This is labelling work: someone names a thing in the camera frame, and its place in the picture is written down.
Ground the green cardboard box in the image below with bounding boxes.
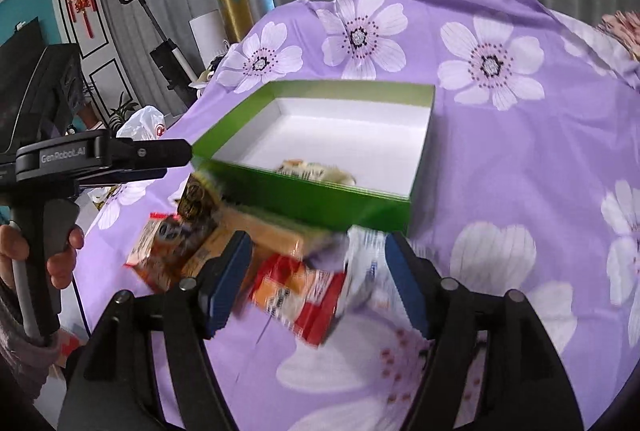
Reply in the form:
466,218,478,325
192,80,435,233

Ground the tan kraft snack bag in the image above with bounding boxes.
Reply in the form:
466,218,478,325
181,225,235,278

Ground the white silver snack packet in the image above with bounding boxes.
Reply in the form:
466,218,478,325
335,226,399,316

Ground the potted plant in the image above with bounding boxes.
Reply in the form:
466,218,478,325
107,92,139,132

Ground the person grey sleeve forearm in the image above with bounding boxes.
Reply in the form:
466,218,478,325
1,283,61,403

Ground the white air purifier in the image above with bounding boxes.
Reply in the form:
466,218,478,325
189,9,230,68

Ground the white carrot snack packet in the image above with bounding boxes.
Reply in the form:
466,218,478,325
274,159,356,186

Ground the gold brown candy bag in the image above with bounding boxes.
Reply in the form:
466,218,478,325
177,171,222,232

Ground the pile of folded clothes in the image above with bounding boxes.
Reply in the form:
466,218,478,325
598,10,640,60

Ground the purple floral tablecloth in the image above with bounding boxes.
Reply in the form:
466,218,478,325
75,0,639,430

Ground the orange red snack packet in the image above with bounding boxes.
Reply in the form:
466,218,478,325
248,255,346,347

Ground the black upright vacuum cleaner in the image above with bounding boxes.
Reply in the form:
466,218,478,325
118,0,198,107

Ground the red beige snack packet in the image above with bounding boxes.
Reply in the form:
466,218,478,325
125,213,217,293

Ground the person left hand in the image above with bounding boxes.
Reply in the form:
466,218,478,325
0,222,87,291

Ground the yellow cracker pack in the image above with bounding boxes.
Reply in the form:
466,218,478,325
219,206,333,260

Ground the white plastic bag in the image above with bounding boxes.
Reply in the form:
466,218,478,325
116,106,166,142

